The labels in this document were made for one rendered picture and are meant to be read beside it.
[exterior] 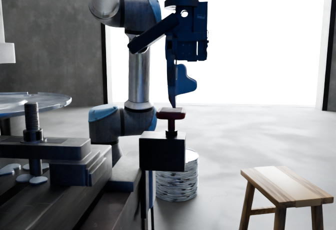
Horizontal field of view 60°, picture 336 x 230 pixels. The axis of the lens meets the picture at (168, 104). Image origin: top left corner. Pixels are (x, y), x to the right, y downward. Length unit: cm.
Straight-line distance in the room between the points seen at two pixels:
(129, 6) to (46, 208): 78
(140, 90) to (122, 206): 64
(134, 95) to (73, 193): 73
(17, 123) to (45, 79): 508
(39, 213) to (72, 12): 519
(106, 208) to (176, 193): 134
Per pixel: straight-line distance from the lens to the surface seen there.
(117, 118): 113
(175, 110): 60
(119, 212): 51
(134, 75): 109
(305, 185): 141
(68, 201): 41
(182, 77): 58
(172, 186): 182
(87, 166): 40
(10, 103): 58
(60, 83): 556
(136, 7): 103
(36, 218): 35
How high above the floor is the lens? 87
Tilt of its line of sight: 9 degrees down
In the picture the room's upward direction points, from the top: straight up
